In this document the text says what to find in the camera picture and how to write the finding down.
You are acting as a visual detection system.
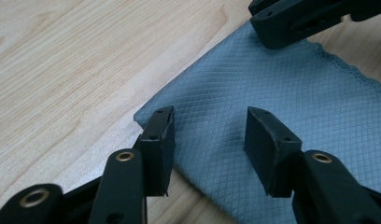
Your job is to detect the grey-blue cloth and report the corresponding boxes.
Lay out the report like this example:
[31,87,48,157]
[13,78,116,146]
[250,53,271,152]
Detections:
[133,20,381,224]

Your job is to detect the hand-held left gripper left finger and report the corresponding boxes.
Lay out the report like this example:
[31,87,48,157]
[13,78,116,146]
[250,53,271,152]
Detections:
[133,105,176,198]

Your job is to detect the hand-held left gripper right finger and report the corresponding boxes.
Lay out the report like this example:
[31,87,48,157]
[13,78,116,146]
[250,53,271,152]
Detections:
[243,105,303,199]

